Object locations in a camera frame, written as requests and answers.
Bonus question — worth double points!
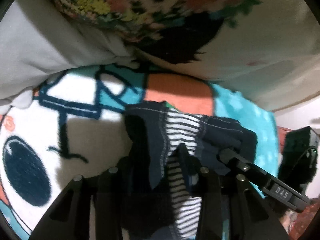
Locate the navy striped kids pants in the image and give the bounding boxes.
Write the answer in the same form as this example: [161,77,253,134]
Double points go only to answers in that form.
[125,101,257,239]

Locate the red bag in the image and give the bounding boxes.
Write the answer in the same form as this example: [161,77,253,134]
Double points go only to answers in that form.
[278,126,319,239]

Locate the teal cartoon dog blanket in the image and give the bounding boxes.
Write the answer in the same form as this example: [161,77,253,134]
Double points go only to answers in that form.
[1,64,279,239]

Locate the cream floral pillow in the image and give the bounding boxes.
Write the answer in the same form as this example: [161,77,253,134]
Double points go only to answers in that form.
[51,0,319,111]

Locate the grey plush pillow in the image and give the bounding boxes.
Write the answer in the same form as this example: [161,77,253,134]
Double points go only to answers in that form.
[1,0,137,114]

